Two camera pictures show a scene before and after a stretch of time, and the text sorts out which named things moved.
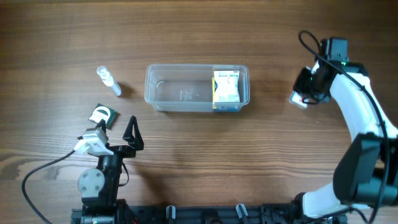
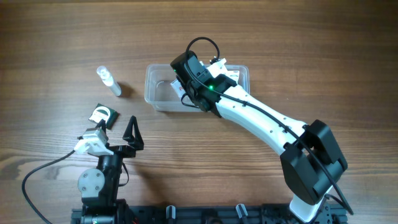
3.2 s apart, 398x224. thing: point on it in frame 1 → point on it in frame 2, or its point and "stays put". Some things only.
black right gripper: (299, 85) → (191, 95)
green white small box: (101, 112) stays put
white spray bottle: (107, 78) stays put
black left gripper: (136, 140) stays put
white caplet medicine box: (296, 98) → (178, 89)
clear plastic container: (170, 88) stays put
